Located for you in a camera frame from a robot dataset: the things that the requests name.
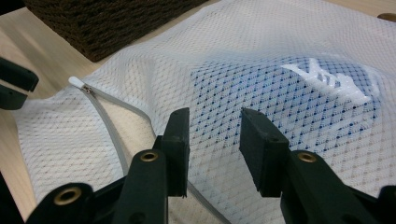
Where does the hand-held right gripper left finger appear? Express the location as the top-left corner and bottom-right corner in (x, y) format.
(160, 106), (191, 198)

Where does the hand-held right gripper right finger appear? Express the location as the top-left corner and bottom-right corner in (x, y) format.
(239, 107), (290, 198)

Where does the blue garment with white print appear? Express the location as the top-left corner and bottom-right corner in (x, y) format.
(190, 55), (384, 150)

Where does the brown woven basket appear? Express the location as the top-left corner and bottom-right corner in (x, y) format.
(22, 0), (209, 63)

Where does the white mesh laundry bag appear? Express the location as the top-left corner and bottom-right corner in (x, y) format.
(12, 0), (396, 224)

